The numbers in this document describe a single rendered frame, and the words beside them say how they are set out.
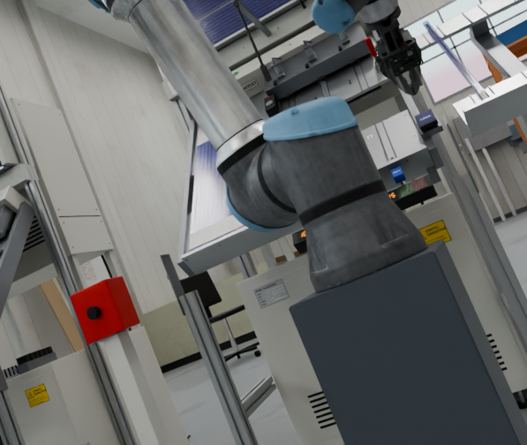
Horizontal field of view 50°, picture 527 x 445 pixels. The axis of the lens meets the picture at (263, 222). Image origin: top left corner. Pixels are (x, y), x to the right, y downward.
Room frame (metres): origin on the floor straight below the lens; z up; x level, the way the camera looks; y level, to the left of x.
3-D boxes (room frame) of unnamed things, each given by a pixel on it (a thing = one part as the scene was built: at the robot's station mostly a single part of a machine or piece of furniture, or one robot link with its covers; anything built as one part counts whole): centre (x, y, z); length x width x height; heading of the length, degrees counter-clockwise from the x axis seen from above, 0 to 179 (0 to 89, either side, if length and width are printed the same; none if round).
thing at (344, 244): (0.73, -0.10, 0.60); 0.15 x 0.15 x 0.10
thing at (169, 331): (8.20, 0.80, 0.41); 2.29 x 1.78 x 0.83; 70
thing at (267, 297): (1.97, -0.27, 0.31); 0.70 x 0.65 x 0.62; 73
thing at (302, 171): (0.73, -0.10, 0.72); 0.13 x 0.12 x 0.14; 28
